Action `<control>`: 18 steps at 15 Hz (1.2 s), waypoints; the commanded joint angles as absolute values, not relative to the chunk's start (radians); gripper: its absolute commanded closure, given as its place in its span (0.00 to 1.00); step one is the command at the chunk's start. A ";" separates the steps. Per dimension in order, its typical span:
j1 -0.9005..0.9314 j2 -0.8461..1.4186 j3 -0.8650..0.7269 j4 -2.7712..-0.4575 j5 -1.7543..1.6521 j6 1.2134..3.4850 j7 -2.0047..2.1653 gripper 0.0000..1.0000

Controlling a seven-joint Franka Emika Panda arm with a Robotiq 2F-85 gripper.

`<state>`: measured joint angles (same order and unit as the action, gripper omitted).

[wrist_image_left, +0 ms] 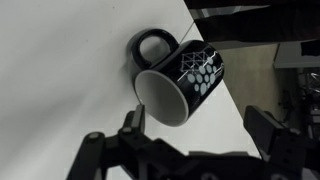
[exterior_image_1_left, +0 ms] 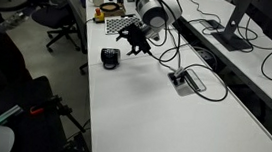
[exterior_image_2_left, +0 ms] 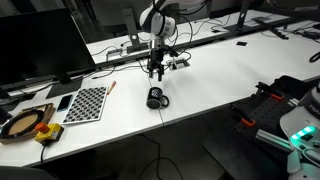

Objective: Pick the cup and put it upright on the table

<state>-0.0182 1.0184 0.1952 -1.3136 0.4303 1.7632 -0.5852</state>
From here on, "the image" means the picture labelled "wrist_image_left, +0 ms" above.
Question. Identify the black mug with white print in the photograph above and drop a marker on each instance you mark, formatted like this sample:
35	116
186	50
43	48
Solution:
173	68

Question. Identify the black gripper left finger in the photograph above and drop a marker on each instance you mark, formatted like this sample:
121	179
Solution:
140	120

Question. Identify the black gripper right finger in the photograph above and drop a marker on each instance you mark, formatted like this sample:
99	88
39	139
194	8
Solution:
266	133

